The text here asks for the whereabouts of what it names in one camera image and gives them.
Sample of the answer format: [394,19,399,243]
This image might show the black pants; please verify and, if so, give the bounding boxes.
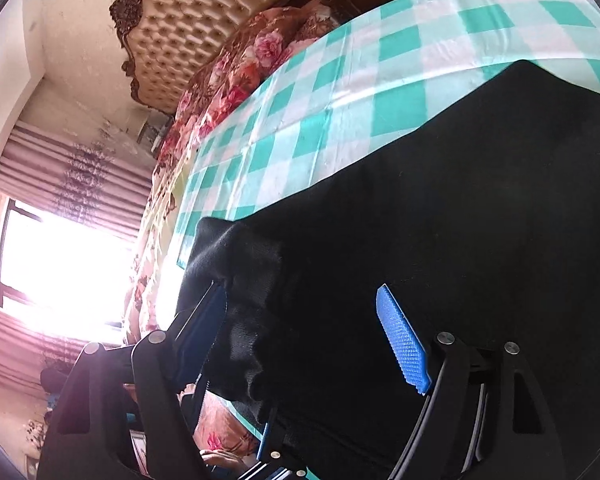
[178,61,600,479]

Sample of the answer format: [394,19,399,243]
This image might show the window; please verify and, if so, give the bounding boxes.
[0,200,133,344]

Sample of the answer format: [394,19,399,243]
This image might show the pink curtain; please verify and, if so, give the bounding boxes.
[0,122,151,396]

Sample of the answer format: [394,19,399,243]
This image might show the floral quilt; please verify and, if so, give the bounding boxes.
[123,1,339,344]

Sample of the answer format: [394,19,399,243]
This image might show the teal checkered cloth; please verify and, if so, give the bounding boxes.
[169,0,600,266]

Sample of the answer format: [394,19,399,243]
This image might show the tufted tan headboard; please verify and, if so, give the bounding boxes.
[109,0,283,114]

